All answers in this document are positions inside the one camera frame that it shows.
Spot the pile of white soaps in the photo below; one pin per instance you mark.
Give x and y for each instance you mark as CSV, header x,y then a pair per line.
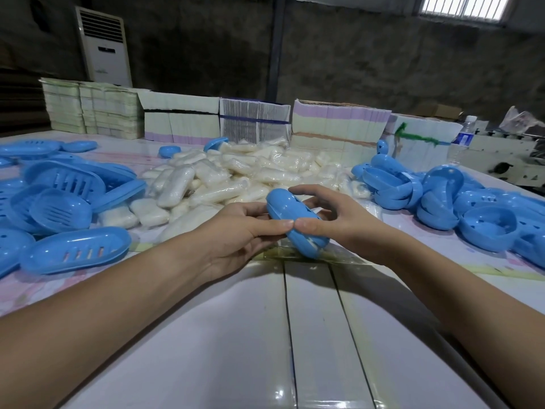
x,y
221,174

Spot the row of stacked flat cartons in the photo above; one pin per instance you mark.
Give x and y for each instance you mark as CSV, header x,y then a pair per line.
x,y
183,123

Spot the stack of greenish paper sheets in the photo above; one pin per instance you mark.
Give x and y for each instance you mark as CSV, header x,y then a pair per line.
x,y
98,110

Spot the blue oval plastic lid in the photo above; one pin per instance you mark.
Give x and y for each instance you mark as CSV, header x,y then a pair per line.
x,y
169,152
215,144
382,147

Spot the dark metal pillar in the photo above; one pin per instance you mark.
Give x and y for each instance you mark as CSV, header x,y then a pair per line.
x,y
276,46

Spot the barred window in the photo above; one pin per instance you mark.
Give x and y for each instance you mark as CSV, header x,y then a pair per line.
x,y
466,6

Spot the white plastic bag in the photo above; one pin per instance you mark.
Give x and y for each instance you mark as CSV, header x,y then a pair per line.
x,y
521,120

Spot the white sheet stack, green mark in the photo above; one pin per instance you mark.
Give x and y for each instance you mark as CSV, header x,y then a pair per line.
x,y
426,153

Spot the person's right hand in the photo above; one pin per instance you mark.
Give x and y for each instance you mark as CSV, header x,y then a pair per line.
x,y
362,230

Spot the silver sheet bundle, blue band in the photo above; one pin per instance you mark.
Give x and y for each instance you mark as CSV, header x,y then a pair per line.
x,y
255,121

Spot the pile of blue slotted lids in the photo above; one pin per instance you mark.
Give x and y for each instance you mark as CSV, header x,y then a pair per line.
x,y
64,204

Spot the blue soap box being assembled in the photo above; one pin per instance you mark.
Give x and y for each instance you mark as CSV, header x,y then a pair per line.
x,y
287,200

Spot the white standing air conditioner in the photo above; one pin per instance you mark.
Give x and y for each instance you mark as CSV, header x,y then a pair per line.
x,y
104,46

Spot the clear water bottle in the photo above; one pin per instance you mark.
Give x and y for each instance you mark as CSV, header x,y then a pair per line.
x,y
463,138

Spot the person's left forearm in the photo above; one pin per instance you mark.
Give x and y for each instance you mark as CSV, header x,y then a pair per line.
x,y
93,327

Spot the pile of blue plastic lids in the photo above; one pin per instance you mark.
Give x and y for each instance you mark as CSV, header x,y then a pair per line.
x,y
460,200

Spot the white workshop machine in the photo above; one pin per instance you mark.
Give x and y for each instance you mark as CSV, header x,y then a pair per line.
x,y
506,157

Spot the blue slotted plastic base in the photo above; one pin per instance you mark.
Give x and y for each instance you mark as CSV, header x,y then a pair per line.
x,y
306,247

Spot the person's left hand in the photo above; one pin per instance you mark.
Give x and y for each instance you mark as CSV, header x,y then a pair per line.
x,y
234,242

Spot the clear plastic bag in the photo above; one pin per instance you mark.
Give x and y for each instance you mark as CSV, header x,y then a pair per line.
x,y
340,257

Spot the brown cardboard box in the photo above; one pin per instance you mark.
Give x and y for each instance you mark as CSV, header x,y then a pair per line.
x,y
438,111

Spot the white carton stack, pink stripe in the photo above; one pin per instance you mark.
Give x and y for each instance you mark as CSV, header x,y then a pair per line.
x,y
340,127

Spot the person's right forearm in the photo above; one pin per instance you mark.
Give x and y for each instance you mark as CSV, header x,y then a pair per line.
x,y
468,319

